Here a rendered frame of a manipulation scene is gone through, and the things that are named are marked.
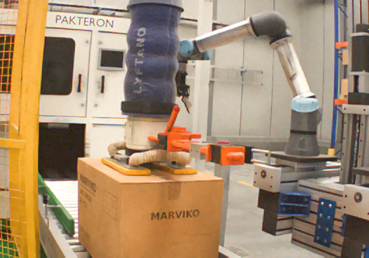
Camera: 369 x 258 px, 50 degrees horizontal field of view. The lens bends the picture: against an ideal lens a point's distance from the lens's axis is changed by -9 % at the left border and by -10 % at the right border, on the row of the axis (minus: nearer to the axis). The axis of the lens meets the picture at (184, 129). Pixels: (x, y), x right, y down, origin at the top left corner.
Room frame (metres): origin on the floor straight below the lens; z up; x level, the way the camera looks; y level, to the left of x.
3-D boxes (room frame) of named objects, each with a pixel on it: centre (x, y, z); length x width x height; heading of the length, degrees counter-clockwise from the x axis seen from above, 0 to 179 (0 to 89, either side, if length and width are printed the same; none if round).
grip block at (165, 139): (1.51, 0.03, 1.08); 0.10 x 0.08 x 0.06; 117
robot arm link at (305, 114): (1.72, -0.49, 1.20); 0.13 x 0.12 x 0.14; 156
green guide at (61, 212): (2.65, 0.92, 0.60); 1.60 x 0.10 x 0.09; 27
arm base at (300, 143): (1.72, -0.49, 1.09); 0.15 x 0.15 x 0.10
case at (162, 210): (1.74, 0.16, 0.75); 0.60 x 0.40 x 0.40; 28
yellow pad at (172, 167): (1.78, 0.06, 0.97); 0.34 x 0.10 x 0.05; 27
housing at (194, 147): (1.32, -0.06, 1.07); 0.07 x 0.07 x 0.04; 27
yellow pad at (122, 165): (1.69, 0.23, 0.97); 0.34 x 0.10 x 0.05; 27
